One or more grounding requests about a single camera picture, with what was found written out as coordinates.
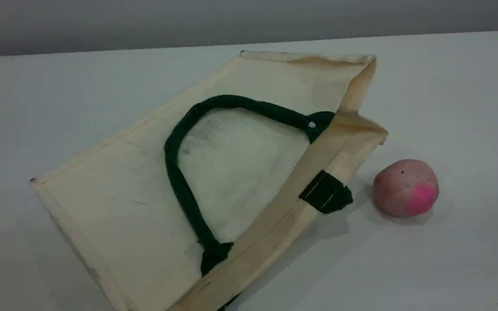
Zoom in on white canvas bag green handles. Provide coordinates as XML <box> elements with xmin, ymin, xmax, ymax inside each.
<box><xmin>29</xmin><ymin>50</ymin><xmax>389</xmax><ymax>311</ymax></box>

